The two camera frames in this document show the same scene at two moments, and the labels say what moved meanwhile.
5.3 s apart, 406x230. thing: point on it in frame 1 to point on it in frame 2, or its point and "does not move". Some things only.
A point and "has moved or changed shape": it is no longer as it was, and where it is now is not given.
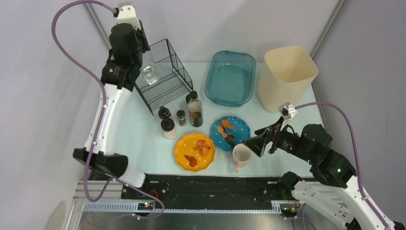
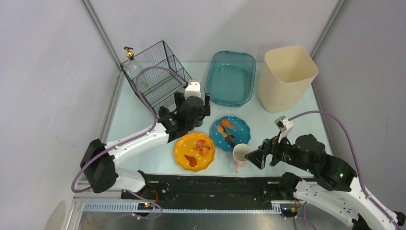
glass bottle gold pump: x=151 y=73 has moved or changed shape
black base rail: x=195 y=188 does not move
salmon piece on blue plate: x=220 y=130 does not move
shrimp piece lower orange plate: x=193 y=161 does not move
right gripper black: x=271 y=139 to x=269 y=152
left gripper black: x=143 y=44 to x=206 y=103
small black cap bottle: x=163 y=113 does not move
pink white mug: x=242 y=154 does not move
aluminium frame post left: x=98 y=26 does not move
